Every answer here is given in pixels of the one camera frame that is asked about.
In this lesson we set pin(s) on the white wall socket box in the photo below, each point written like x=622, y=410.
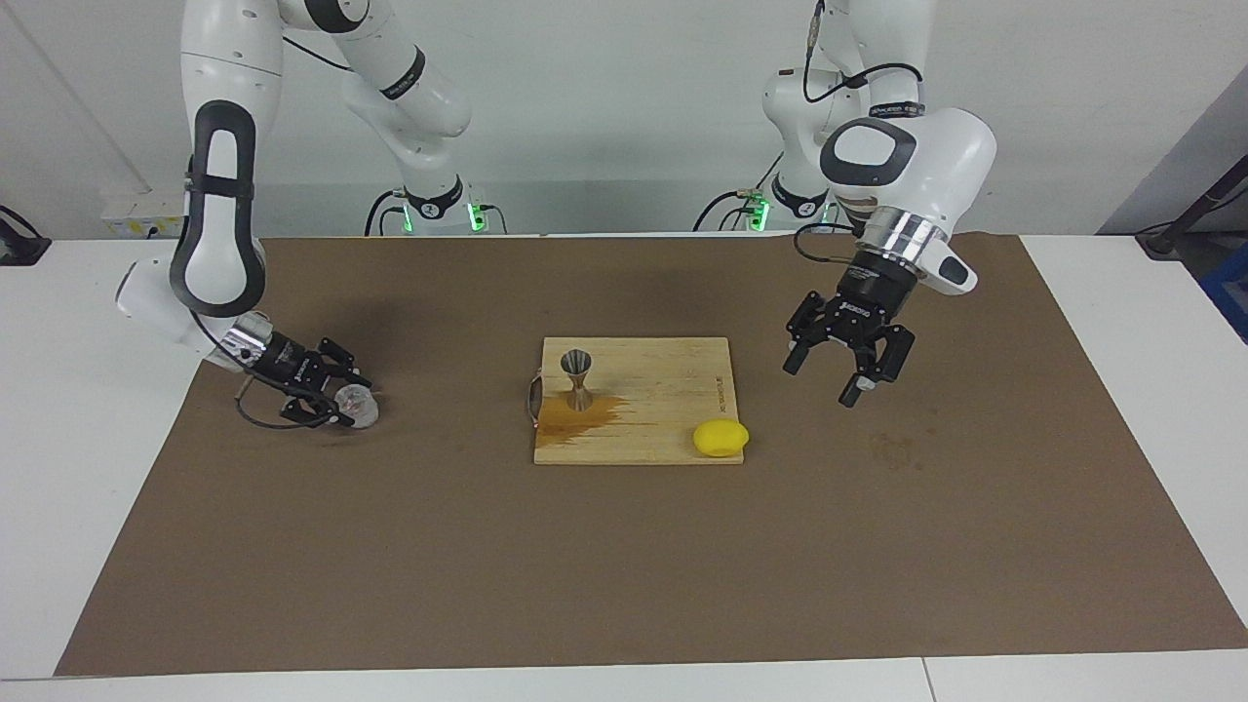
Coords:
x=141, y=214

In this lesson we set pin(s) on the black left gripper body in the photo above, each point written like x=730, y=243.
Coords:
x=873, y=302

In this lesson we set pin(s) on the small clear glass cup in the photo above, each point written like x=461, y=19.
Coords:
x=359, y=408

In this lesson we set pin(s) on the yellow lemon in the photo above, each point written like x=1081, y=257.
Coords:
x=721, y=439

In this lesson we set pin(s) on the black stand pole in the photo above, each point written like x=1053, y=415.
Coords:
x=1204, y=200

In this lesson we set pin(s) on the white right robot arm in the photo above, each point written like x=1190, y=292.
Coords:
x=219, y=234

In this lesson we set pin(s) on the brown table mat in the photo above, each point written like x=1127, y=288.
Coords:
x=624, y=565

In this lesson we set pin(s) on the black clamp mount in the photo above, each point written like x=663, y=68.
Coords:
x=19, y=244

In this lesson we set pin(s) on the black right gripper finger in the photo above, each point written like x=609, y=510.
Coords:
x=317, y=411
x=341, y=366

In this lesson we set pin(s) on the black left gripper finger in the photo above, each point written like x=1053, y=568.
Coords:
x=877, y=366
x=804, y=327

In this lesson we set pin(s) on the steel double jigger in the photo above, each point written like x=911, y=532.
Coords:
x=577, y=375

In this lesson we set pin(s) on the blue crate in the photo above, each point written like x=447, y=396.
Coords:
x=1230, y=292

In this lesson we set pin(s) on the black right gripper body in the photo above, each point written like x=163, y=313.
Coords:
x=292, y=363

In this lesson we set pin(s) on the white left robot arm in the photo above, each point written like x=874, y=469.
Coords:
x=907, y=146

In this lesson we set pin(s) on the bamboo cutting board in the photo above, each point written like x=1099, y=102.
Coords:
x=663, y=390

